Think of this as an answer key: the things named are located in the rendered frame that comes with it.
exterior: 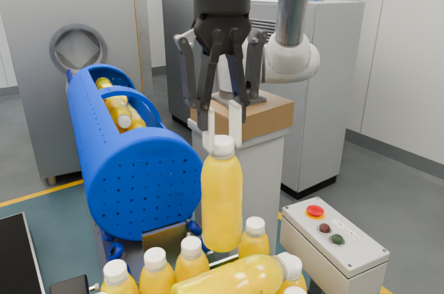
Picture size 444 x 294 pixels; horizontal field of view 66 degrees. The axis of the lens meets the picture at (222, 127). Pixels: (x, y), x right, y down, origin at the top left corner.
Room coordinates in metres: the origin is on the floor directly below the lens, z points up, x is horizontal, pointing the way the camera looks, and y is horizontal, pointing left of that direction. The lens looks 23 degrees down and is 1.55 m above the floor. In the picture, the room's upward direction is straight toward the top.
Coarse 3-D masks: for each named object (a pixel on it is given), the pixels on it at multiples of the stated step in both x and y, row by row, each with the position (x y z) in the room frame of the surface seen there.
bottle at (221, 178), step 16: (208, 160) 0.47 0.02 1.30; (224, 160) 0.46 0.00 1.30; (208, 176) 0.45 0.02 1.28; (224, 176) 0.45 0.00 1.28; (240, 176) 0.46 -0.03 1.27; (208, 192) 0.45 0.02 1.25; (224, 192) 0.44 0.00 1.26; (240, 192) 0.46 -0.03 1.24; (208, 208) 0.45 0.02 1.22; (224, 208) 0.44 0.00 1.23; (240, 208) 0.46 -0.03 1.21; (208, 224) 0.45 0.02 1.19; (224, 224) 0.44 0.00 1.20; (240, 224) 0.46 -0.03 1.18; (208, 240) 0.45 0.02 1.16; (224, 240) 0.44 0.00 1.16; (240, 240) 0.47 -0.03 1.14
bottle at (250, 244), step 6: (246, 234) 0.57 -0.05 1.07; (264, 234) 0.57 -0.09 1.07; (246, 240) 0.56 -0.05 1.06; (252, 240) 0.55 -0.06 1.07; (258, 240) 0.55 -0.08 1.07; (264, 240) 0.56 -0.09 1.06; (240, 246) 0.56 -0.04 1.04; (246, 246) 0.55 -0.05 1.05; (252, 246) 0.55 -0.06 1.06; (258, 246) 0.55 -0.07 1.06; (264, 246) 0.55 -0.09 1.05; (240, 252) 0.56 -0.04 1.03; (246, 252) 0.55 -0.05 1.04; (252, 252) 0.54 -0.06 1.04; (258, 252) 0.54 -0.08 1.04; (264, 252) 0.55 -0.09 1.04
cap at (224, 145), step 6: (216, 138) 0.48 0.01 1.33; (222, 138) 0.48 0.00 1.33; (228, 138) 0.48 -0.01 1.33; (216, 144) 0.46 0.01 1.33; (222, 144) 0.46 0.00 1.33; (228, 144) 0.46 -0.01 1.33; (234, 144) 0.47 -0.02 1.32; (216, 150) 0.46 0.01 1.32; (222, 150) 0.46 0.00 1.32; (228, 150) 0.46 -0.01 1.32
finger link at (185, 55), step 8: (184, 40) 0.44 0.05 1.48; (184, 48) 0.44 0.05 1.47; (184, 56) 0.44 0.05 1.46; (192, 56) 0.44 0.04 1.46; (184, 64) 0.44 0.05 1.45; (192, 64) 0.44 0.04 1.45; (184, 72) 0.45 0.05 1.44; (192, 72) 0.44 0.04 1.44; (184, 80) 0.45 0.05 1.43; (192, 80) 0.44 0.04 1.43; (184, 88) 0.45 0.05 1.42; (192, 88) 0.44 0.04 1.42; (184, 96) 0.46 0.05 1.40; (192, 96) 0.44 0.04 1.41; (192, 104) 0.44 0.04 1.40
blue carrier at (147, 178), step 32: (96, 64) 1.46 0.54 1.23; (96, 96) 1.04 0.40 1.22; (128, 96) 1.52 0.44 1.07; (96, 128) 0.82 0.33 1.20; (160, 128) 0.77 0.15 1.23; (96, 160) 0.68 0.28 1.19; (128, 160) 0.67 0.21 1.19; (160, 160) 0.70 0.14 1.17; (192, 160) 0.74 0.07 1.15; (96, 192) 0.64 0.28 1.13; (128, 192) 0.67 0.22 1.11; (160, 192) 0.70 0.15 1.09; (192, 192) 0.74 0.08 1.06; (128, 224) 0.66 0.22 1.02; (160, 224) 0.70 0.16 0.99
